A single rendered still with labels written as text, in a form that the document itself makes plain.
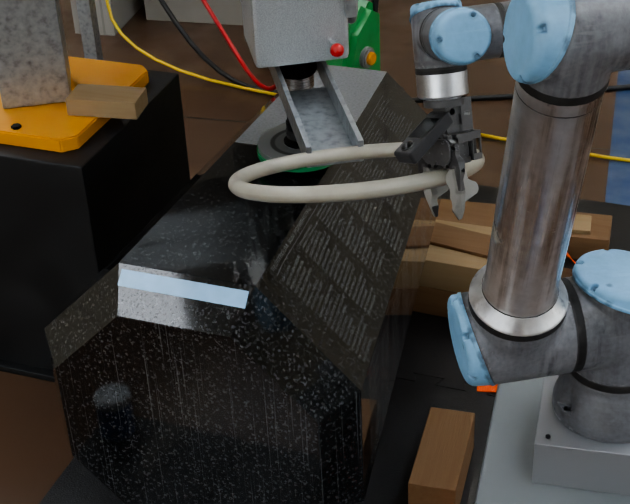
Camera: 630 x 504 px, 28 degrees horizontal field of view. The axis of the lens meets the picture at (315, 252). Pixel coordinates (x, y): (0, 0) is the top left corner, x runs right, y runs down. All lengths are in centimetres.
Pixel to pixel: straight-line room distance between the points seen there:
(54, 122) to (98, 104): 13
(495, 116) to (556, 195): 343
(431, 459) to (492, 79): 252
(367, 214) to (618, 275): 122
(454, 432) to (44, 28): 153
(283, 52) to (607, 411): 123
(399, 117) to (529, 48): 199
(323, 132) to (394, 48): 298
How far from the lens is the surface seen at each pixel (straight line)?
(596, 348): 197
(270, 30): 286
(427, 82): 219
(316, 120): 279
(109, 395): 293
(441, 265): 379
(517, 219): 172
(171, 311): 272
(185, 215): 294
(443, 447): 325
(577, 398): 207
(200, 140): 499
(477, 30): 205
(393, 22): 597
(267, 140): 312
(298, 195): 219
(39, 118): 353
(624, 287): 196
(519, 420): 224
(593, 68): 153
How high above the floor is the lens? 231
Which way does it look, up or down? 33 degrees down
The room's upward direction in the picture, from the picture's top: 3 degrees counter-clockwise
